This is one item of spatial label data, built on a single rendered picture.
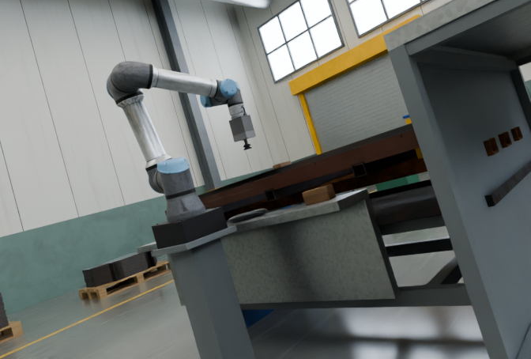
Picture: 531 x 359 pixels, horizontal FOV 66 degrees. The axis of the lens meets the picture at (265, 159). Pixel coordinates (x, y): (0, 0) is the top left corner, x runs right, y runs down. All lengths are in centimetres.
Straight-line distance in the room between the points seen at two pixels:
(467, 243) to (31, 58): 925
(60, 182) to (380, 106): 747
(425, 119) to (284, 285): 103
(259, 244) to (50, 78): 823
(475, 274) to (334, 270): 67
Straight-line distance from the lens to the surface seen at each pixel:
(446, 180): 102
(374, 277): 153
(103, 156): 945
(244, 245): 189
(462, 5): 100
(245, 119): 188
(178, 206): 156
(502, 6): 99
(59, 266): 879
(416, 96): 102
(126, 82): 165
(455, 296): 156
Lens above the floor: 79
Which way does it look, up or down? 4 degrees up
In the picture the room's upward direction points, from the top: 17 degrees counter-clockwise
